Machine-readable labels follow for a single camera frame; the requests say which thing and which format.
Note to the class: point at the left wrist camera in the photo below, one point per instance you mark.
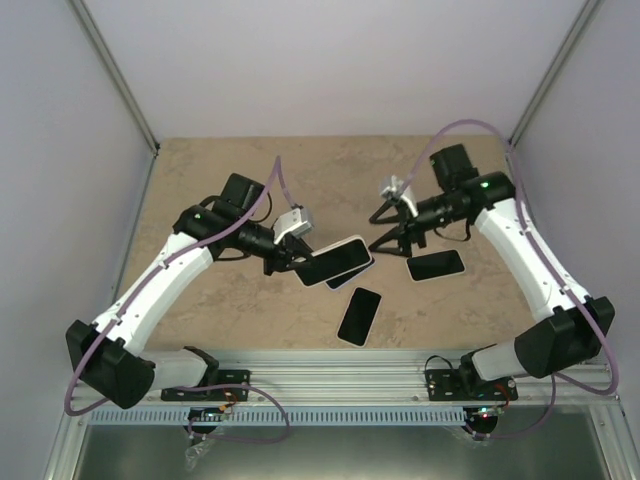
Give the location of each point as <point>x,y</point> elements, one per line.
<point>296,222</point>

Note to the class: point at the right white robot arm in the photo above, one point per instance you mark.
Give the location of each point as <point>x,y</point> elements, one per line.
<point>570,324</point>

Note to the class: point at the slotted cable duct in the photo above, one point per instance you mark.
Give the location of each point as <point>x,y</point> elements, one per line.
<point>249,415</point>

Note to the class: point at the right controller board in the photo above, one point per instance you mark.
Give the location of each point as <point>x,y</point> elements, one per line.
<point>485,416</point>

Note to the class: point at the phone in lavender case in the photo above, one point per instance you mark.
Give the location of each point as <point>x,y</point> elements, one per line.
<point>341,280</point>

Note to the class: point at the left controller board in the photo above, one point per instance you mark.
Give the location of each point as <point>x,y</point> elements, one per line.
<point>210,414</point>

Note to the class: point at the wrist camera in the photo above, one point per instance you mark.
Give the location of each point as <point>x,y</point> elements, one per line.
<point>296,222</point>
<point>392,189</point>

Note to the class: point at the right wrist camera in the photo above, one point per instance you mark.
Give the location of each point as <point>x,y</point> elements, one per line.
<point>392,189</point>

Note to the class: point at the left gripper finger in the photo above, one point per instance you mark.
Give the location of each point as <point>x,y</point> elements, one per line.
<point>297,261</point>
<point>300,248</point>

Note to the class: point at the blue phone black screen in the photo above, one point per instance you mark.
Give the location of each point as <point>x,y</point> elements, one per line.
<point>332,262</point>

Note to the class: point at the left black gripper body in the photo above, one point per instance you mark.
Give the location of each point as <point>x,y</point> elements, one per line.
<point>283,252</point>

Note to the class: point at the phone in white case right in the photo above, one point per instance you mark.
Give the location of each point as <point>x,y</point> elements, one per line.
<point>435,265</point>

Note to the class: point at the phone in white case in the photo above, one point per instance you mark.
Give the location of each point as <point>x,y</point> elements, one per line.
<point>359,317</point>
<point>435,265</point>

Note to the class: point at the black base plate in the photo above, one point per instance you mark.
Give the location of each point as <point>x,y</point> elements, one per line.
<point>235,377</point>
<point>449,385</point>

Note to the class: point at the left aluminium corner post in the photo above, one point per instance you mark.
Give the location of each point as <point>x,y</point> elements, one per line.
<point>97,41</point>

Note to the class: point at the phone in white case front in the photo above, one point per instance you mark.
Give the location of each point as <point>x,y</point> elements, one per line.
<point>359,317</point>

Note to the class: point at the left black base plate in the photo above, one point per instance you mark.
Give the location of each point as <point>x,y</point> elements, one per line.
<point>235,377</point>

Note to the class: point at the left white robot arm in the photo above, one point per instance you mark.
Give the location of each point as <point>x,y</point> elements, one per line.
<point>109,354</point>

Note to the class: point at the white phone case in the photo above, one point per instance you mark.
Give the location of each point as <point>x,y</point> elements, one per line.
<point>334,261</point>

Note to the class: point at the right aluminium corner post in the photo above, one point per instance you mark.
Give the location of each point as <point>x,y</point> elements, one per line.
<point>572,38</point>

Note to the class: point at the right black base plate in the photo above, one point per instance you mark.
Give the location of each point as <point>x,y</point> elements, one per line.
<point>449,385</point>

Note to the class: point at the clear plastic bag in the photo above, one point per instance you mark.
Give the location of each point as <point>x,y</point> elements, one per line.
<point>197,449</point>

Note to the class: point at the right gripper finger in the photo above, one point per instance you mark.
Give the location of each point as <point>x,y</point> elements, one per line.
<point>393,242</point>
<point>390,212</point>

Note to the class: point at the controller board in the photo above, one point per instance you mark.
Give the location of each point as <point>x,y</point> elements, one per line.
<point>485,416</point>
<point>210,414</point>

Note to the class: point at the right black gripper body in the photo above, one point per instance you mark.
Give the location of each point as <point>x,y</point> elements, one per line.
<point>408,223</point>

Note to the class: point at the aluminium corner post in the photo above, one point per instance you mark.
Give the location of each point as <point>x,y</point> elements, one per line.
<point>572,38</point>
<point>97,41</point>

